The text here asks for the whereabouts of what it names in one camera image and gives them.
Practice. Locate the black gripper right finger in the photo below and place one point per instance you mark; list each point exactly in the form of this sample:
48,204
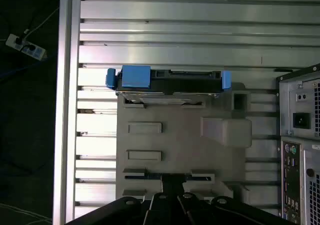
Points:
225,212

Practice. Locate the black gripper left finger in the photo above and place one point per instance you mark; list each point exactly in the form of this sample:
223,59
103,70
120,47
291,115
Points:
130,213

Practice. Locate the hard disk in blue carrier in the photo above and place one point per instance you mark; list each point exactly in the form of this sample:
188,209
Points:
136,76

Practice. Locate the PC rear port panel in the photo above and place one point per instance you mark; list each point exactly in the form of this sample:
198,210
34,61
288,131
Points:
291,180

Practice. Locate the grey parts rack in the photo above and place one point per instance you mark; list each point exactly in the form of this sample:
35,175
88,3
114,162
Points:
185,140

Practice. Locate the black PC case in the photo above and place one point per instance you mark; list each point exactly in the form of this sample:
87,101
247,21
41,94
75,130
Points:
285,135

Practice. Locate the silver power supply unit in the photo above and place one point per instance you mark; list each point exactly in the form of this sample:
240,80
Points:
303,102

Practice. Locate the white power strip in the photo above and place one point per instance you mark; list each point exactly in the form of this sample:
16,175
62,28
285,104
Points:
26,47

